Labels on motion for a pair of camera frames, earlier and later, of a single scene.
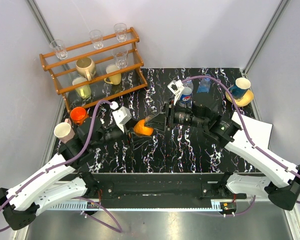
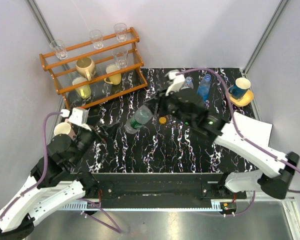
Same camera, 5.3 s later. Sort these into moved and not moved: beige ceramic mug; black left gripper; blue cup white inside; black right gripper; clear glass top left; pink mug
Moved: black left gripper; black right gripper
Not moved: beige ceramic mug; pink mug; clear glass top left; blue cup white inside
